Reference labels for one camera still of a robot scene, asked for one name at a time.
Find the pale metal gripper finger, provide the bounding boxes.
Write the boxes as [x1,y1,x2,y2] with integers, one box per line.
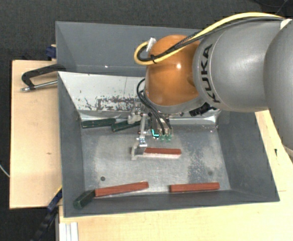
[131,151,147,161]
[131,137,148,153]

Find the red-brown block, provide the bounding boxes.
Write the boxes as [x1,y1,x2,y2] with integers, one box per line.
[143,147,182,160]
[169,182,221,193]
[94,181,150,198]

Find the grey metal bin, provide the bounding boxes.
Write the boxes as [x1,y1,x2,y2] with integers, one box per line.
[55,21,280,218]

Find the dark green flat block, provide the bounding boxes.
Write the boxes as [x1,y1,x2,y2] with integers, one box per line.
[72,189,96,210]
[81,117,117,130]
[111,120,142,133]

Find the pale wood flat board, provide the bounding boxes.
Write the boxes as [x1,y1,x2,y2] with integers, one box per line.
[9,60,63,209]

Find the black cylinder on white bracket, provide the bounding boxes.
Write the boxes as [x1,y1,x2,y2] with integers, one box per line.
[188,101,220,117]

